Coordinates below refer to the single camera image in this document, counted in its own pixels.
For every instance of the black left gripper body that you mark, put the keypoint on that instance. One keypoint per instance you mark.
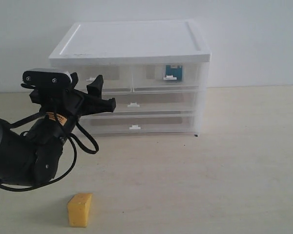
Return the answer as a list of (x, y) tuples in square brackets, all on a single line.
[(67, 101)]

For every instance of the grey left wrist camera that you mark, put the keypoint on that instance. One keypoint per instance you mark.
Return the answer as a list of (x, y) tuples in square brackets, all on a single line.
[(47, 78)]

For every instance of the yellow cheese wedge sponge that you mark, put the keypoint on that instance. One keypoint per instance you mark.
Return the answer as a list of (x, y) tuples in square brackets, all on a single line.
[(78, 209)]

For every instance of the white bottle teal label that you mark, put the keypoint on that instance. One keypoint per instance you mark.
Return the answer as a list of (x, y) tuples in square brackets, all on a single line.
[(173, 73)]

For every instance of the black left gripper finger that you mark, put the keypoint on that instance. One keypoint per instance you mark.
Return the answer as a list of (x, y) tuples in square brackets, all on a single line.
[(94, 89), (96, 105)]

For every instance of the clear bottom wide drawer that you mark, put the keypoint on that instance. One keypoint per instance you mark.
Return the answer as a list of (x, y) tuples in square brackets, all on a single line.
[(140, 125)]

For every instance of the white plastic drawer cabinet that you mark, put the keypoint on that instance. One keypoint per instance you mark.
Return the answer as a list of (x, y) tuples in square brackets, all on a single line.
[(134, 43)]

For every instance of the clear middle wide drawer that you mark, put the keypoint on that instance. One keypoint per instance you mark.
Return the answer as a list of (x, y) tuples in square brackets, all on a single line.
[(153, 102)]

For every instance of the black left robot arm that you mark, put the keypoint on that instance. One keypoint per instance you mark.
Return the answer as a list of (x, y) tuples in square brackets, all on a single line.
[(30, 149)]

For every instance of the clear wide drawer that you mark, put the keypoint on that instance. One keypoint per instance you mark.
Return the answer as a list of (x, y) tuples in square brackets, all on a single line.
[(140, 125), (153, 102)]

